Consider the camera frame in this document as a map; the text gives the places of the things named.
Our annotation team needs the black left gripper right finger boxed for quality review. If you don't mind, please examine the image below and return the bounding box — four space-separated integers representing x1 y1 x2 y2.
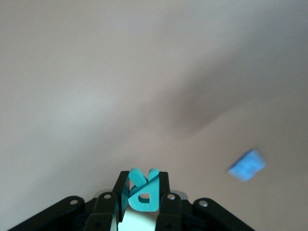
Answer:
155 171 256 231

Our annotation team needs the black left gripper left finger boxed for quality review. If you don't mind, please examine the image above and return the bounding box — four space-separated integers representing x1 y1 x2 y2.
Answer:
9 170 131 231

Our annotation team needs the teal foam letter R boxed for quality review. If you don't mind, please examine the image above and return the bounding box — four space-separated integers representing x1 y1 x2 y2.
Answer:
127 167 161 214

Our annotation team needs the blue foam capital M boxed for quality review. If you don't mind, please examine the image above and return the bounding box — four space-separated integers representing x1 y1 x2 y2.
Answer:
227 148 267 182

